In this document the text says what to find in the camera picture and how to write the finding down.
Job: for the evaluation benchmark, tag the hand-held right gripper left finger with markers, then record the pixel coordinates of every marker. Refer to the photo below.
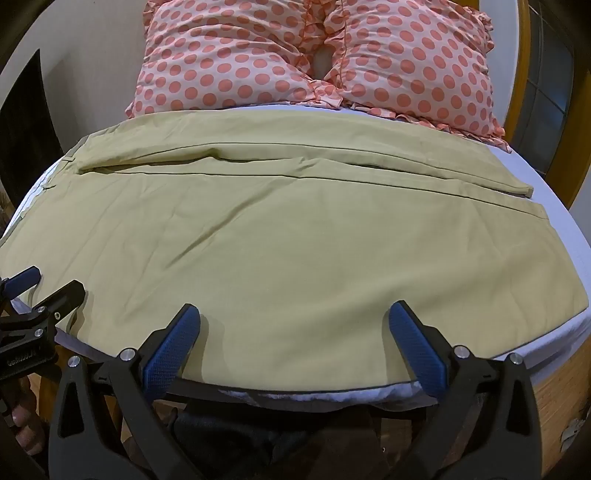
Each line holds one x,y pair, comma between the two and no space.
170,355

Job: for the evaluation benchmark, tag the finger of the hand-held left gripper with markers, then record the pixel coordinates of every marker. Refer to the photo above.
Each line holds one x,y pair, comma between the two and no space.
62,300
24,278

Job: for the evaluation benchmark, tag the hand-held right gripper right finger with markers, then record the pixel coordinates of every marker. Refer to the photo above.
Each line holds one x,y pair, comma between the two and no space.
419,350

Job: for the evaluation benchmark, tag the khaki pants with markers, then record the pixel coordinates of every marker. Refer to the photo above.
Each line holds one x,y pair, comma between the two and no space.
295,254

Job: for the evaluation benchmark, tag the person's left hand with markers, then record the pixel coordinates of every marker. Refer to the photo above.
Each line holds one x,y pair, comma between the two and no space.
28,422

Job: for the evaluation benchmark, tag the dark door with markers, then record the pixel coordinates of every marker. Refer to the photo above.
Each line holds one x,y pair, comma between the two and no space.
27,129

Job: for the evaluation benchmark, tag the pink polka dot pillow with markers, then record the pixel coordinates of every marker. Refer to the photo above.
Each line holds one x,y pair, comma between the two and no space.
415,60
221,60

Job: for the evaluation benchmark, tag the wooden framed window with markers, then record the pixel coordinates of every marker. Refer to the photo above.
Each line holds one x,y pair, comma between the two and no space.
524,55

